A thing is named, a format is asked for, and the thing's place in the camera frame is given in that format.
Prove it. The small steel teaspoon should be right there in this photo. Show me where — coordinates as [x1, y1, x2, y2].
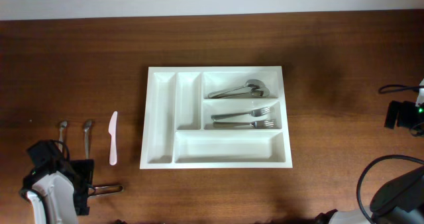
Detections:
[58, 121, 68, 151]
[83, 119, 93, 159]

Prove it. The white plastic knife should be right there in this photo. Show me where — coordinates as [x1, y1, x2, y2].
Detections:
[108, 111, 118, 166]

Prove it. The steel fork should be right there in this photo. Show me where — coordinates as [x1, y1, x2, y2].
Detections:
[211, 107, 273, 121]
[213, 119, 277, 129]

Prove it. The steel tablespoon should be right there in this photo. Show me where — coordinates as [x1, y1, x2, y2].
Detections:
[215, 87, 270, 99]
[207, 79, 265, 99]

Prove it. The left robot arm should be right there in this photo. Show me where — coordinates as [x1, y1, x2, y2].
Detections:
[19, 140, 95, 224]

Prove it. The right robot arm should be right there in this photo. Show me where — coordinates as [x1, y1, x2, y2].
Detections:
[313, 101, 423, 224]

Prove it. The white plastic cutlery tray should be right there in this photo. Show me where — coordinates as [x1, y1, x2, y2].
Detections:
[140, 66, 292, 169]

